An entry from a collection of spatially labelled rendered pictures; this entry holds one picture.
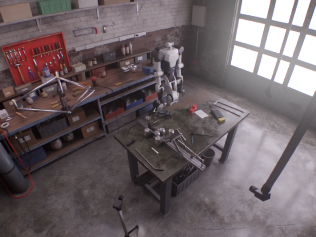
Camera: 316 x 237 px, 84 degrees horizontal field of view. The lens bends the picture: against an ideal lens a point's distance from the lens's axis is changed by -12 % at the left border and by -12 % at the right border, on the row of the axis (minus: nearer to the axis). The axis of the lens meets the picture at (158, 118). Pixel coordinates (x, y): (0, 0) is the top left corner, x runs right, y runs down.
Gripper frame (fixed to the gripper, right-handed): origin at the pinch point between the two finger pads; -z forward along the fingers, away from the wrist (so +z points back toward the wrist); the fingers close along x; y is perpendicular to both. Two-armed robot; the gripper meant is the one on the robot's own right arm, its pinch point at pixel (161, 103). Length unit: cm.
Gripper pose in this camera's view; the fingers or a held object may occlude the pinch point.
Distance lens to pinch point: 311.3
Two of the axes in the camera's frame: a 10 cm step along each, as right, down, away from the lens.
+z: -1.3, -8.7, -4.8
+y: 7.4, -4.1, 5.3
